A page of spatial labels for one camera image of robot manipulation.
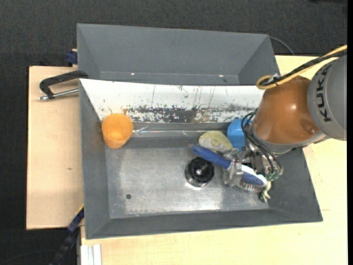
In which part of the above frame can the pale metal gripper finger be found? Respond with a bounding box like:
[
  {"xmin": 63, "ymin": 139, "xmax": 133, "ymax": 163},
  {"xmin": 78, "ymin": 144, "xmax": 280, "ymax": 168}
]
[
  {"xmin": 222, "ymin": 165, "xmax": 244, "ymax": 188},
  {"xmin": 227, "ymin": 147, "xmax": 245, "ymax": 165}
]

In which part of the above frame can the blue and white brush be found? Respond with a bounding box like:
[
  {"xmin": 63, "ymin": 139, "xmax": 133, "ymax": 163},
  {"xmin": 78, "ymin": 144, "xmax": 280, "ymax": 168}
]
[{"xmin": 190, "ymin": 145, "xmax": 268, "ymax": 188}]

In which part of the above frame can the blue plastic cup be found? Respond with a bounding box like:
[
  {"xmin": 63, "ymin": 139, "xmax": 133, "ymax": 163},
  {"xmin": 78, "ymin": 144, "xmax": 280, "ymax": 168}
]
[{"xmin": 226, "ymin": 118, "xmax": 247, "ymax": 152}]

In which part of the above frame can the pale yellow-green soft toy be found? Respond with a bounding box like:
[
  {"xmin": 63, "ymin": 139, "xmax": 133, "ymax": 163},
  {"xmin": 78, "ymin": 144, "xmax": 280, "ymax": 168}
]
[{"xmin": 197, "ymin": 130, "xmax": 234, "ymax": 155}]

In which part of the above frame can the orange plastic cup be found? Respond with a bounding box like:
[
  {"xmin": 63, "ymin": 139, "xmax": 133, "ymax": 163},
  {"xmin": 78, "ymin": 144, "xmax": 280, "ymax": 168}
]
[{"xmin": 101, "ymin": 113, "xmax": 135, "ymax": 150}]

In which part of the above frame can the grey metal bin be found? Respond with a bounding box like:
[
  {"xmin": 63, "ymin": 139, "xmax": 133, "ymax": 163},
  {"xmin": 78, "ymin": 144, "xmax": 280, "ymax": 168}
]
[{"xmin": 76, "ymin": 23, "xmax": 324, "ymax": 240}]

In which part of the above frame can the pale wood flat board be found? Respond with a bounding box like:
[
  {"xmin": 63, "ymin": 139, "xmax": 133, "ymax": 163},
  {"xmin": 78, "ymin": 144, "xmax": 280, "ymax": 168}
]
[{"xmin": 26, "ymin": 66, "xmax": 85, "ymax": 230}]

